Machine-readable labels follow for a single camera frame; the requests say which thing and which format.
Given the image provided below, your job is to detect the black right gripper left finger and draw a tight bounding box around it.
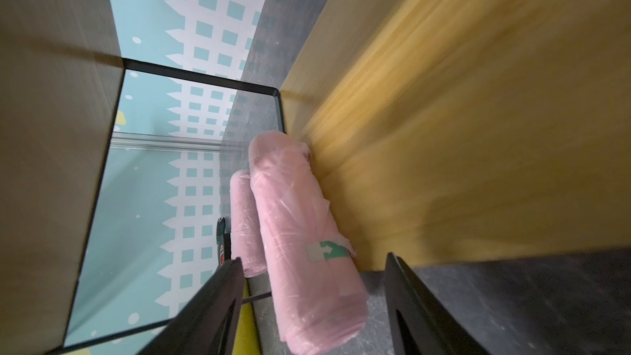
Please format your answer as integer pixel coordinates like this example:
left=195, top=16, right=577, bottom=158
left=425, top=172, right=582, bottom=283
left=140, top=259, right=245, bottom=355

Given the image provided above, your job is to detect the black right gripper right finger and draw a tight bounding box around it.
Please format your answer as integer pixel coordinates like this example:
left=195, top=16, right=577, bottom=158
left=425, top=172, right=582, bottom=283
left=384, top=252, right=488, bottom=355

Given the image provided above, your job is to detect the yellow trash bag roll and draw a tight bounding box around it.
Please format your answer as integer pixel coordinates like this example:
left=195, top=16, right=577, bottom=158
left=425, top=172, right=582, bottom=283
left=233, top=303, right=261, bottom=355

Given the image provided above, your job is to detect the pink trash bag roll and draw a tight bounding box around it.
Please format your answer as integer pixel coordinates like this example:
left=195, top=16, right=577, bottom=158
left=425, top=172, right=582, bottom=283
left=229, top=170, right=267, bottom=279
left=248, top=131, right=368, bottom=354

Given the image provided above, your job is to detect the black tape roll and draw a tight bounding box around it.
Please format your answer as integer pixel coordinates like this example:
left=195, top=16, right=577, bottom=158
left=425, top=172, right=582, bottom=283
left=216, top=217, right=231, bottom=266

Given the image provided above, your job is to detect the wooden three-tier shelf black frame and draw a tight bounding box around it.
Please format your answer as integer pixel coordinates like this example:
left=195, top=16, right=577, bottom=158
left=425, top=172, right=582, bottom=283
left=1, top=0, right=630, bottom=354

